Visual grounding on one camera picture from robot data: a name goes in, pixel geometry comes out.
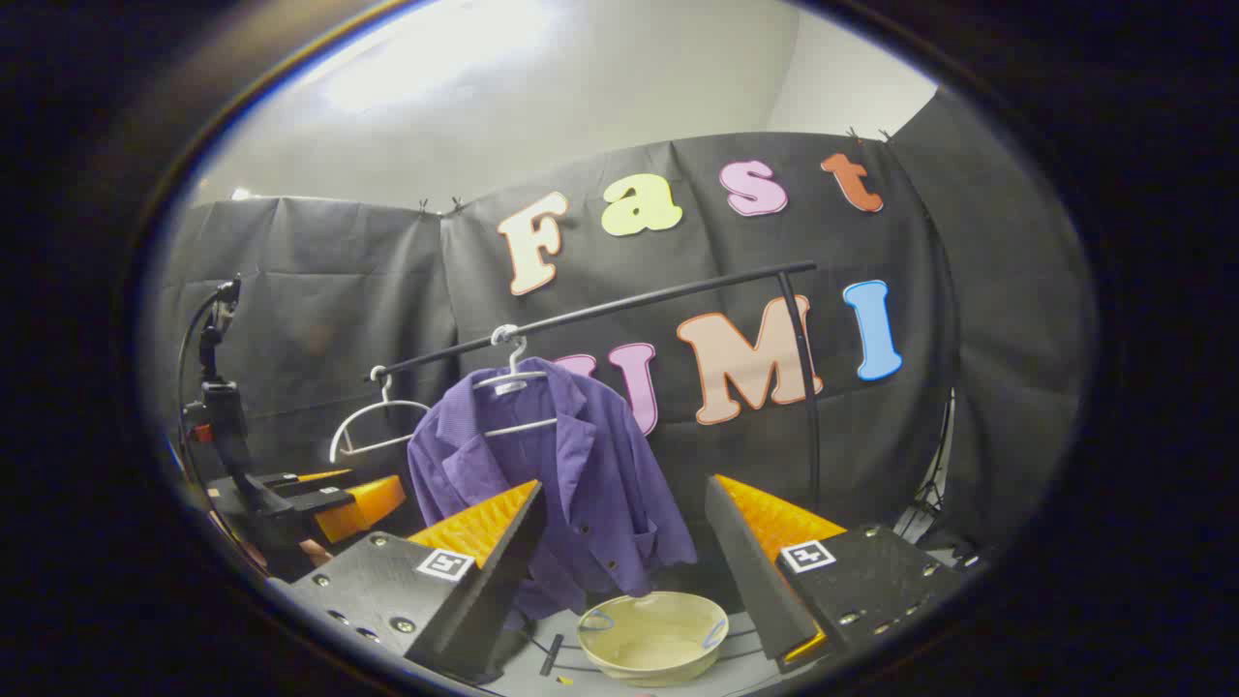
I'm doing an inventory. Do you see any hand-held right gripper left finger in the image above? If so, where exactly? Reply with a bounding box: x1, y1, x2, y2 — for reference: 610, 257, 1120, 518
266, 479, 548, 683

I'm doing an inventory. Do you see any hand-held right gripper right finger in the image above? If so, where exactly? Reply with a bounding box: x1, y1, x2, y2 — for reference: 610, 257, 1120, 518
704, 472, 969, 674

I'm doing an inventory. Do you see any purple knit shirt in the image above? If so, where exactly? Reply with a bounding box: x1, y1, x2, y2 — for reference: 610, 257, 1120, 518
407, 356, 698, 621

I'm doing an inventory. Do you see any plain white hanger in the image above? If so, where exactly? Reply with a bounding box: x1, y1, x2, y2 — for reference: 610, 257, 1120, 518
329, 365, 432, 464

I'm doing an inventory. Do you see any white hanger with notched arms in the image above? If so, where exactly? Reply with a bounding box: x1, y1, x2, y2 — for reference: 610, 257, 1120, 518
472, 324, 560, 439

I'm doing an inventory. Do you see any black clothes rack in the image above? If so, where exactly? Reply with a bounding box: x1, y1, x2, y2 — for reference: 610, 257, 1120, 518
366, 259, 824, 677

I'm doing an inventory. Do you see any black tripod stand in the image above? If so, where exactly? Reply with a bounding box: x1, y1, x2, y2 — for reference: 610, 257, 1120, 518
895, 387, 957, 543

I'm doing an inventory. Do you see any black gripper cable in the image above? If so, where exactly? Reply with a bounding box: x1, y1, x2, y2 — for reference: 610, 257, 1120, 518
175, 284, 238, 485

